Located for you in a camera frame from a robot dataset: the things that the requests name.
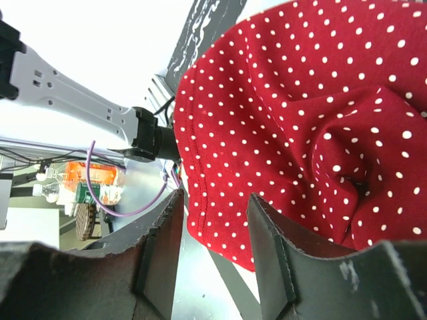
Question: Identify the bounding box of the black marble mat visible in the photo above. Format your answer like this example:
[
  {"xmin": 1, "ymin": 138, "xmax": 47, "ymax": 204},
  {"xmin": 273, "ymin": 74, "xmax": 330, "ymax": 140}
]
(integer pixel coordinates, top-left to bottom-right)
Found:
[{"xmin": 165, "ymin": 0, "xmax": 246, "ymax": 92}]

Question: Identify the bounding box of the red polka dot garment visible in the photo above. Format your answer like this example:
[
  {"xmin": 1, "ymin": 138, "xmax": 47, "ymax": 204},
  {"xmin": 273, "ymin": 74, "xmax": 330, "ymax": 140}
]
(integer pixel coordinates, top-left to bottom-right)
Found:
[{"xmin": 174, "ymin": 1, "xmax": 426, "ymax": 270}]

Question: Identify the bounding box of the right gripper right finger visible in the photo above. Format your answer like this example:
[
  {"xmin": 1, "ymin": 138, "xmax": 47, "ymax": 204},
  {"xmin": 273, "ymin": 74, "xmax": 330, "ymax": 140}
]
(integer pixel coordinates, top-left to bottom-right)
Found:
[{"xmin": 247, "ymin": 194, "xmax": 426, "ymax": 319}]

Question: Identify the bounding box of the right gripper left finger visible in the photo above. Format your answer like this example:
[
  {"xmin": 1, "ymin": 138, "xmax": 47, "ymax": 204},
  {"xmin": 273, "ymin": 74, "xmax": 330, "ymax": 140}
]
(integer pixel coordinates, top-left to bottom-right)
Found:
[{"xmin": 1, "ymin": 189, "xmax": 184, "ymax": 319}]

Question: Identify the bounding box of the background clutter on shelf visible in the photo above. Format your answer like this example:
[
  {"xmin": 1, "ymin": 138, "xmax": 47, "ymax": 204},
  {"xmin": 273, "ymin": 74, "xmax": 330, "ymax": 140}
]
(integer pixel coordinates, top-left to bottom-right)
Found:
[{"xmin": 33, "ymin": 161, "xmax": 125, "ymax": 241}]

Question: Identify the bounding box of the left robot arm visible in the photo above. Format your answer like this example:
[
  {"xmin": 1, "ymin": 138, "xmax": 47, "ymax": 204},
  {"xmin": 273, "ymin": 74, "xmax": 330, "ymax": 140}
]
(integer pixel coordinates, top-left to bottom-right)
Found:
[{"xmin": 1, "ymin": 22, "xmax": 180, "ymax": 163}]

